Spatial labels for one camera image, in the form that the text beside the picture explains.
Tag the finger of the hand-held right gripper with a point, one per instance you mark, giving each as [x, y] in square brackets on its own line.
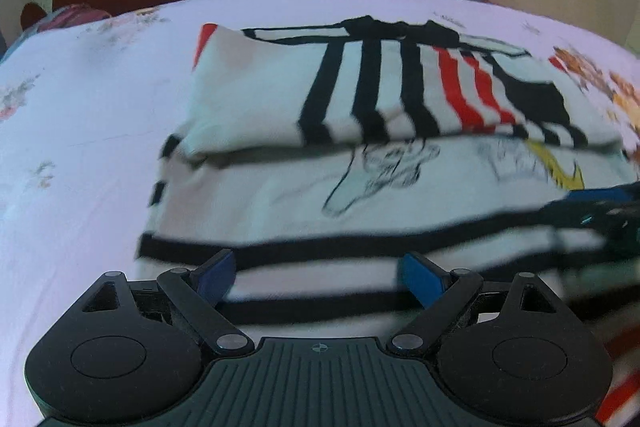
[595, 214]

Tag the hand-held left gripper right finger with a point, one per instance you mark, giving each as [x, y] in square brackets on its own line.
[422, 275]

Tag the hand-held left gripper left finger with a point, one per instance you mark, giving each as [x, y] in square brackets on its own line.
[217, 275]

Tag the striped knit sweater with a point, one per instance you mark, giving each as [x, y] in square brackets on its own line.
[300, 97]

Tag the bed with floral pink sheet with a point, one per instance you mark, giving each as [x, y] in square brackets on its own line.
[75, 157]

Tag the folded bedding pile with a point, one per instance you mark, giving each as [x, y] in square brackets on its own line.
[75, 14]

